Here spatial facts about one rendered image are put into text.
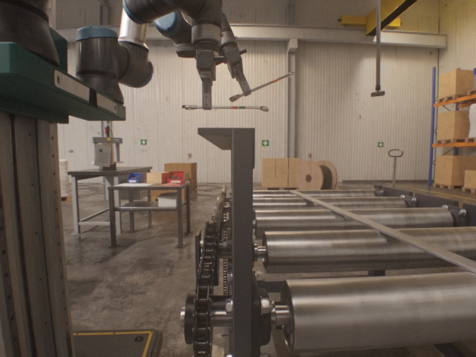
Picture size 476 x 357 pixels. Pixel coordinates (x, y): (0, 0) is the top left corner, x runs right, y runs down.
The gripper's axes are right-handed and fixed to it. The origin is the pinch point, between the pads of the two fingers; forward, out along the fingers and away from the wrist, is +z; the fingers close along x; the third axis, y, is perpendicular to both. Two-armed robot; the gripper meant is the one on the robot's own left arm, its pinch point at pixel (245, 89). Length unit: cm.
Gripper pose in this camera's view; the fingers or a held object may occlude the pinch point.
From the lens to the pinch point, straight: 104.0
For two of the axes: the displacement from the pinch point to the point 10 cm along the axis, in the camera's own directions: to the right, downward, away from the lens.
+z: 4.0, 9.2, -0.5
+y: 9.2, -4.0, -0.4
